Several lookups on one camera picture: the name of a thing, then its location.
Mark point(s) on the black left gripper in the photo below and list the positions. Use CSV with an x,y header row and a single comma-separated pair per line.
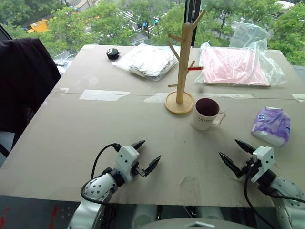
x,y
139,170

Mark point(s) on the black window frame post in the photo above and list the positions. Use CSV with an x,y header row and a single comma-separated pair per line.
x,y
193,16

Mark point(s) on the white cloth in plastic wrap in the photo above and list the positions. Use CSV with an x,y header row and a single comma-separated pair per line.
x,y
147,60

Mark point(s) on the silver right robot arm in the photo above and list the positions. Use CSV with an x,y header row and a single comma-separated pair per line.
x,y
286,190

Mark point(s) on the yellow truck outside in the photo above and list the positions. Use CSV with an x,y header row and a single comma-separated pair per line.
x,y
39,25

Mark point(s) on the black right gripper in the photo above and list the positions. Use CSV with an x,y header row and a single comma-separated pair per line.
x,y
250,169

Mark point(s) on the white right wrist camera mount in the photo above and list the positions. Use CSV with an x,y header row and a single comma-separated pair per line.
x,y
264,159

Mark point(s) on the silver robot torso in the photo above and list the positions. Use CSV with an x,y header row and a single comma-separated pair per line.
x,y
171,224

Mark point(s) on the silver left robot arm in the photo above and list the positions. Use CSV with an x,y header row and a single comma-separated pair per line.
x,y
97,188

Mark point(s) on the small round black object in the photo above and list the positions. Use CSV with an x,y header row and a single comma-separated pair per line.
x,y
112,53

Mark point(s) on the purple tissue pack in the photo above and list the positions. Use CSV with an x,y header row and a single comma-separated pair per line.
x,y
271,126

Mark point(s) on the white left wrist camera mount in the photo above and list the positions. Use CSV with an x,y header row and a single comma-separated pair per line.
x,y
125,158

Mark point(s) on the wooden mug tree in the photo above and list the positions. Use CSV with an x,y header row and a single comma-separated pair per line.
x,y
184,62

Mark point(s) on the white mug with dark inside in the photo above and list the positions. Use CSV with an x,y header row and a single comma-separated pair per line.
x,y
202,120

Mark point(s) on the pink sheet stack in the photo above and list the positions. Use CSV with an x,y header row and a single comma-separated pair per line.
x,y
233,66

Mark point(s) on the pink cloth in plastic bag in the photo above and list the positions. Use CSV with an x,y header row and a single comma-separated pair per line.
x,y
252,35

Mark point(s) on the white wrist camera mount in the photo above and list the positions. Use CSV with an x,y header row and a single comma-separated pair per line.
x,y
264,159
125,158

